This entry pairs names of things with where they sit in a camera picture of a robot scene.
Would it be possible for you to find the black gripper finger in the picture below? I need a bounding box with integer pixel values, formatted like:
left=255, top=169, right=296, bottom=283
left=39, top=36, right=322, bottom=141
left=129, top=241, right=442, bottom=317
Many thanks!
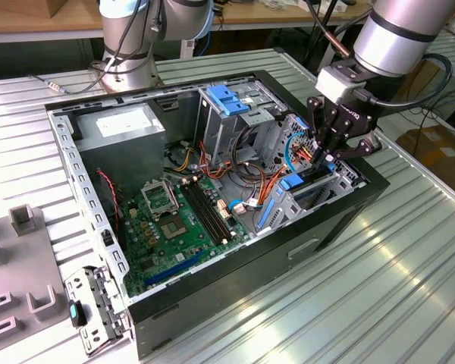
left=324, top=120, right=384, bottom=164
left=306, top=96, right=339, bottom=164

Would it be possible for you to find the hard disk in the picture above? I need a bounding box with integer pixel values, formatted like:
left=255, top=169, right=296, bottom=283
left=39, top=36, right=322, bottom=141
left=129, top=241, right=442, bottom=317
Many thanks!
left=256, top=162, right=337, bottom=231

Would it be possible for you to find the grey metal disk bay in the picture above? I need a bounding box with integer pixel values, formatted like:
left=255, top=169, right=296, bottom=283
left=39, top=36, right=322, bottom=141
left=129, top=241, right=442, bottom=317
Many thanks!
left=254, top=112, right=368, bottom=237

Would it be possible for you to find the large cardboard box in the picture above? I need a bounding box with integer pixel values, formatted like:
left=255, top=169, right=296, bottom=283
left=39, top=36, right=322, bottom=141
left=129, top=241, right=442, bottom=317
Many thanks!
left=395, top=127, right=455, bottom=183

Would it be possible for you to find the blue plastic drive latch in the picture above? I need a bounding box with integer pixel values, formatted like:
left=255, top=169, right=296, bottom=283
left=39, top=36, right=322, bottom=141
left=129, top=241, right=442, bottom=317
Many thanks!
left=206, top=84, right=252, bottom=118

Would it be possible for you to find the grey metal drive cage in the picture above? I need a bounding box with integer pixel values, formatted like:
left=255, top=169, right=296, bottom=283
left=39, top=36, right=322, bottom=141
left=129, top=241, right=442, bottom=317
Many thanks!
left=194, top=80, right=289, bottom=171

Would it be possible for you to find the black RAM slot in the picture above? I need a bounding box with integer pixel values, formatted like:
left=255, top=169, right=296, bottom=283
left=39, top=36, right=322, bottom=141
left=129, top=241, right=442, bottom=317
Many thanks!
left=195, top=180, right=235, bottom=238
left=190, top=180, right=231, bottom=240
left=185, top=182, right=228, bottom=243
left=180, top=184, right=224, bottom=246

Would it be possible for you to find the CPU socket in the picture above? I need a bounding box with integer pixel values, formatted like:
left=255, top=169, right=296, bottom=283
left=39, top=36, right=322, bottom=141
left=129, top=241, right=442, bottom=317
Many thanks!
left=158, top=215, right=192, bottom=243

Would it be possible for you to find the green motherboard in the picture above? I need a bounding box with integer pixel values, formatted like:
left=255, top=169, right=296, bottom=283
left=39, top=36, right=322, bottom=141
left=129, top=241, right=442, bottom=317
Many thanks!
left=118, top=174, right=252, bottom=300

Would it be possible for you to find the metal socket cover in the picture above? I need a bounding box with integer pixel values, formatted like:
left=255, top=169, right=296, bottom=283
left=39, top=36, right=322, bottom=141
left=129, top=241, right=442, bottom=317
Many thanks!
left=140, top=180, right=181, bottom=221

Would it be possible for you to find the black PC case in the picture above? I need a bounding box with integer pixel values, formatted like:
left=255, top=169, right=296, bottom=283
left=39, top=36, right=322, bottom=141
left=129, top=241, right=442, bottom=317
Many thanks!
left=45, top=69, right=391, bottom=360

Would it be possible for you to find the grey power supply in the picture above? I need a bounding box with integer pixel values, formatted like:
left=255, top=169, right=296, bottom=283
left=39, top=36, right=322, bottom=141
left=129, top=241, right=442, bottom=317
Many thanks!
left=74, top=102, right=168, bottom=198

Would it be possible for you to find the blue expansion slot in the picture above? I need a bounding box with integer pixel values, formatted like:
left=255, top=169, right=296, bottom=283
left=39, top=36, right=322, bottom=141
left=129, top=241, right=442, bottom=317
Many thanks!
left=143, top=249, right=207, bottom=288

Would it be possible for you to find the black latch blue button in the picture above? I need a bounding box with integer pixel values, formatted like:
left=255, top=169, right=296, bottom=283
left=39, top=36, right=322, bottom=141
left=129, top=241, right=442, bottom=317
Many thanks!
left=67, top=299, right=89, bottom=329

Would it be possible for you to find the grey parts rack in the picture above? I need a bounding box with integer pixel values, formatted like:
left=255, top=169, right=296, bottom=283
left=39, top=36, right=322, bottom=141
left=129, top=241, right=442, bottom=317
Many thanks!
left=0, top=203, right=68, bottom=344

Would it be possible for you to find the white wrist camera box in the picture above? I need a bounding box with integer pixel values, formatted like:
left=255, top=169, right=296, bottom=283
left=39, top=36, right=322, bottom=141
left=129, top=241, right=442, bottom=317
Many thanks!
left=314, top=66, right=367, bottom=103

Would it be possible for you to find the orange power wire black plug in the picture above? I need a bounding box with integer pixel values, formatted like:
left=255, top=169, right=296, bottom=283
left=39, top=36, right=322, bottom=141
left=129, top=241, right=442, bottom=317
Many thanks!
left=290, top=136, right=319, bottom=164

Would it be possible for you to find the long blue data wire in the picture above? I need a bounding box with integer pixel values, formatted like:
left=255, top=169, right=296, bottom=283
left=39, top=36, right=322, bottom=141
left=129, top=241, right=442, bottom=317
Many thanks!
left=281, top=131, right=312, bottom=173

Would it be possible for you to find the thick black wrist cable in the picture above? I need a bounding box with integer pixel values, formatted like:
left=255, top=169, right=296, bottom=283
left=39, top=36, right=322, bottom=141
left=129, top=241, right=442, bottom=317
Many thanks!
left=358, top=52, right=454, bottom=109

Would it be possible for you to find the cable with copper sleeve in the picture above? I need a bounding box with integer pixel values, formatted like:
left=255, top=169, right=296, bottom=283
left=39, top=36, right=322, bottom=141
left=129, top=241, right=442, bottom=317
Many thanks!
left=305, top=0, right=353, bottom=58

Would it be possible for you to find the orange red wire bundle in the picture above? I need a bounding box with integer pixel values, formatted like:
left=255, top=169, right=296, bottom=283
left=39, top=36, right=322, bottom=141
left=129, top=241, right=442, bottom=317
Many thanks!
left=196, top=140, right=289, bottom=213

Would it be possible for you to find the short blue wire white plug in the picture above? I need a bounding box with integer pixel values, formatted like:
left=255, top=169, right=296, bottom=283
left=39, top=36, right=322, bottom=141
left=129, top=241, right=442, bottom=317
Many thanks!
left=226, top=197, right=259, bottom=216

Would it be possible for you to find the yellow black wire bundle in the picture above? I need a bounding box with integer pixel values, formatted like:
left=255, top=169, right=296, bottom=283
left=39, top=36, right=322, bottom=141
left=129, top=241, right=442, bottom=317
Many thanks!
left=165, top=139, right=196, bottom=171

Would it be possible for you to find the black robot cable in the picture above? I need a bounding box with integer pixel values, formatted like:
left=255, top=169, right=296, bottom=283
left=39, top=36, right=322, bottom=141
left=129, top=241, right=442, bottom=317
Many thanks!
left=89, top=0, right=164, bottom=77

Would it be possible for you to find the red black twisted wire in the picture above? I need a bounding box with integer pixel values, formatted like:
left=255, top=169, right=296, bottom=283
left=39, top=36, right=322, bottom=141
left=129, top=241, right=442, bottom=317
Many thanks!
left=95, top=169, right=122, bottom=237

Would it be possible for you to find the cable with metal connector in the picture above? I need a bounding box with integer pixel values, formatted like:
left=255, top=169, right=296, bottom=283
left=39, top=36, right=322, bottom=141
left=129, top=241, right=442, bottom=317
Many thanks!
left=27, top=74, right=111, bottom=96

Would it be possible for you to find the metal card retention bracket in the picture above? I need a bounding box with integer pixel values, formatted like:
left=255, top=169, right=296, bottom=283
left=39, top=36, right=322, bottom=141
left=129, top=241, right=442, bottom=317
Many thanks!
left=63, top=265, right=133, bottom=358

